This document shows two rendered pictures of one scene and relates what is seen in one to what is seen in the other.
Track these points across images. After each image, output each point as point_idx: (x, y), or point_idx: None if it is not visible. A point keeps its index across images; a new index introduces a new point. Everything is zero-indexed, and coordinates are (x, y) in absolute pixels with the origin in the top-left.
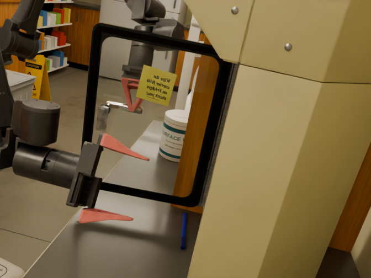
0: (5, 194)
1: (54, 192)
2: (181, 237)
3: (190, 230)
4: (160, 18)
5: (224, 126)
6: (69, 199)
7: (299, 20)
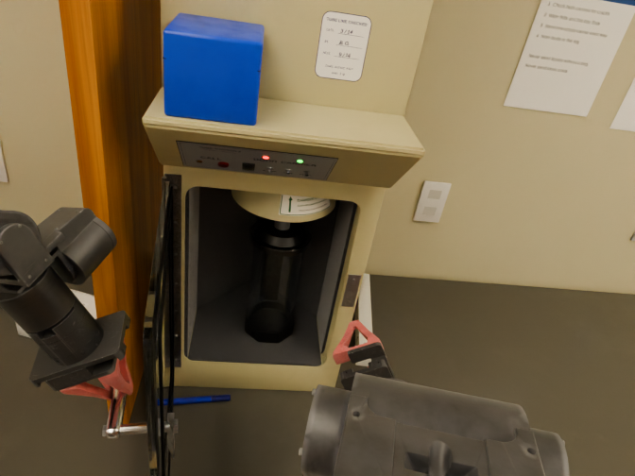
0: None
1: None
2: (212, 399)
3: (185, 395)
4: (60, 229)
5: (373, 231)
6: None
7: None
